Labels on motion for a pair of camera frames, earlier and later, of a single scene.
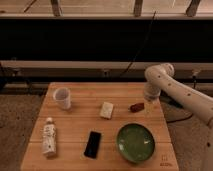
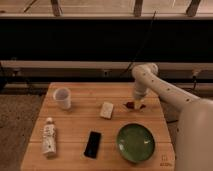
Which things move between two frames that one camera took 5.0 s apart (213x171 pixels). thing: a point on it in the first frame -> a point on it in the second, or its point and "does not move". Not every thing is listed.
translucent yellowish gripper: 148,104 -> 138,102
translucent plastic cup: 63,94 does not move
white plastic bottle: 49,137 does not move
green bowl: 135,142 does not move
